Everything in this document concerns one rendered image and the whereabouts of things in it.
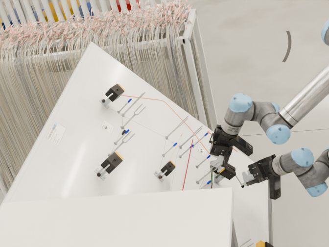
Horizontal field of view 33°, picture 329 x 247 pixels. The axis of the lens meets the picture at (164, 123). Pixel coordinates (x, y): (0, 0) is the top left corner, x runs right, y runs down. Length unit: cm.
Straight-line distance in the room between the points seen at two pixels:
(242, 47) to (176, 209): 469
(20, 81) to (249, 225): 145
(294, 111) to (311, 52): 350
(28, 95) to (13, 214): 192
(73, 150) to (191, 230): 92
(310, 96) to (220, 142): 41
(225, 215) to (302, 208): 269
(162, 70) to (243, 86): 232
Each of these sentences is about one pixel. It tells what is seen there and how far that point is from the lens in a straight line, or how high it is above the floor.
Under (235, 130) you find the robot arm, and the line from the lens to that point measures 209.
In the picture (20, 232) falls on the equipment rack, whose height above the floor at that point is 185.
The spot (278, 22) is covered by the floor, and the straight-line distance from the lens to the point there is 612.
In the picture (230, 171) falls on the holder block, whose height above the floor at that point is 115.
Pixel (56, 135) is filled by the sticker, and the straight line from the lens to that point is 189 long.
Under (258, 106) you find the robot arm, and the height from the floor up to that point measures 145.
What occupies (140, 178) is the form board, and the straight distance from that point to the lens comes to 201.
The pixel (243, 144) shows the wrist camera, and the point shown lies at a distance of 217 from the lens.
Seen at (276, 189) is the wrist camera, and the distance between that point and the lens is 225.
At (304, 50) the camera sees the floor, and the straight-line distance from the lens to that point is 550.
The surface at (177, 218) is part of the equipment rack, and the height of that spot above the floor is 185.
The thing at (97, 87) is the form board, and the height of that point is 157.
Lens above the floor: 258
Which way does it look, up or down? 33 degrees down
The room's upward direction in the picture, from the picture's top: 15 degrees counter-clockwise
